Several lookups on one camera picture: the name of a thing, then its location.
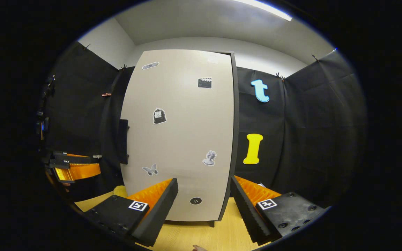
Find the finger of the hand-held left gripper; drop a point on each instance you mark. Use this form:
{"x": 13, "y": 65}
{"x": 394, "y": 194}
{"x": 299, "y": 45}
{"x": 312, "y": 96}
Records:
{"x": 80, "y": 171}
{"x": 75, "y": 159}

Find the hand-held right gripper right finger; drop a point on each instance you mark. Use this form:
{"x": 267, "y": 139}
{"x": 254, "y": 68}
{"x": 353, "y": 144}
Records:
{"x": 244, "y": 209}

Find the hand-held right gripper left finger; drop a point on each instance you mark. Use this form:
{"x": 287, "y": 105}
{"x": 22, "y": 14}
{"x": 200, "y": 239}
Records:
{"x": 164, "y": 209}

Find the beige cabinet door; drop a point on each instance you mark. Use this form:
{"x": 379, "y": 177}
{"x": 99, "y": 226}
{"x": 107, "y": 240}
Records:
{"x": 183, "y": 139}

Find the yellow toy fruit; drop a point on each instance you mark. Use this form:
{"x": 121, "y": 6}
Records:
{"x": 120, "y": 191}

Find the black clip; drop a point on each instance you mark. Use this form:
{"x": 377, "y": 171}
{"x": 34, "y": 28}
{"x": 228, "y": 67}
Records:
{"x": 86, "y": 45}
{"x": 314, "y": 58}
{"x": 123, "y": 67}
{"x": 279, "y": 76}

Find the black backdrop cloth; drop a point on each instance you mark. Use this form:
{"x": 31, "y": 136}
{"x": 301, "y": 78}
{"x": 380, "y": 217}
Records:
{"x": 309, "y": 132}

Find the long ceiling light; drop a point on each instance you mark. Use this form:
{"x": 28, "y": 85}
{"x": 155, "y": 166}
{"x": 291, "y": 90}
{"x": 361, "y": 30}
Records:
{"x": 263, "y": 9}

